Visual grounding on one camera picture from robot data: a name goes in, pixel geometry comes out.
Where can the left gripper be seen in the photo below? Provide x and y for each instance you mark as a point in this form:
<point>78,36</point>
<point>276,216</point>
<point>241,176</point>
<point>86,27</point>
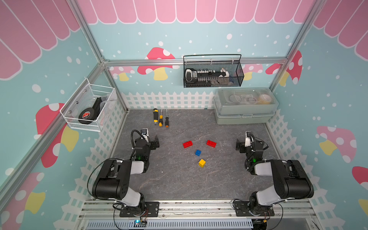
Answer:
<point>152,143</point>

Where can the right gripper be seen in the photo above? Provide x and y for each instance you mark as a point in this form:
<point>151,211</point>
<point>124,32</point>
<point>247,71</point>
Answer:
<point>242,149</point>

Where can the red lego brick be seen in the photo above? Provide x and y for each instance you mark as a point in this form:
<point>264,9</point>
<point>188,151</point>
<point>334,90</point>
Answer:
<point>211,143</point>
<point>187,144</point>

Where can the yellow lego brick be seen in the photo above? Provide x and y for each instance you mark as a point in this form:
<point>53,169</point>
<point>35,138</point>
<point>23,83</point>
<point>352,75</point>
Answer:
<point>202,163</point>

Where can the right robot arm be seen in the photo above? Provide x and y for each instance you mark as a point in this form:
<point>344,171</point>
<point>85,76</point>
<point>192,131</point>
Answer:
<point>290,180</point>

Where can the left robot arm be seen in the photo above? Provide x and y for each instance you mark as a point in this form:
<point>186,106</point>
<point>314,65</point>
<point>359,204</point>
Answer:
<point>112,182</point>

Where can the small yellow screwdriver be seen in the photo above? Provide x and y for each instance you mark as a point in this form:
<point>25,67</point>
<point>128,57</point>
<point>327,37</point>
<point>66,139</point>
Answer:
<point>161,119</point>

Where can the orange black screwdriver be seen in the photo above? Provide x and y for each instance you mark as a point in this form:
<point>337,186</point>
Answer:
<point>167,119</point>

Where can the thick yellow black screwdriver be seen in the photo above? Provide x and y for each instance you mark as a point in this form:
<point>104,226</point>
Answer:
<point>155,116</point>

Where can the green plastic storage box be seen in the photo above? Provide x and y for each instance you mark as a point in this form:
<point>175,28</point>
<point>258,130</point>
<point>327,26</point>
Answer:
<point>244,106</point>

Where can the black tape roll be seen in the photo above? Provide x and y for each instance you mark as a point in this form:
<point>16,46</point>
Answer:
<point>88,115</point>

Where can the white items in basket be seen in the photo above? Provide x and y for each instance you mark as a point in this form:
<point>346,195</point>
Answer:
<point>206,77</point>

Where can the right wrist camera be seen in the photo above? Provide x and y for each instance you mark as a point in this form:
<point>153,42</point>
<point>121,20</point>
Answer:
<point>249,138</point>

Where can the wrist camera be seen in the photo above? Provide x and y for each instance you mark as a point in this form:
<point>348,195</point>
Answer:
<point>145,134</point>
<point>249,138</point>

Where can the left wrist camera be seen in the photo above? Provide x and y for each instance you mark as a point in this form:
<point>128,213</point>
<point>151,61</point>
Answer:
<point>145,134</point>

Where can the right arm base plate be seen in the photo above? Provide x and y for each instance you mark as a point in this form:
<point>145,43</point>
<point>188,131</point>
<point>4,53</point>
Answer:
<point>252,209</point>

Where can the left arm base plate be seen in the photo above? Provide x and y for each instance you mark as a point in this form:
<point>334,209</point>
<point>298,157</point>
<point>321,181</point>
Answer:
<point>148,209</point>

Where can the clear wall bin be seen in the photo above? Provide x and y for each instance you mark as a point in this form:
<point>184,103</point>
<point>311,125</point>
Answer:
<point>84,98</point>

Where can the black wire mesh basket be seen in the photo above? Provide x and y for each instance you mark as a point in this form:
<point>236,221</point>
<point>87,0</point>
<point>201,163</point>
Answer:
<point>219,70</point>

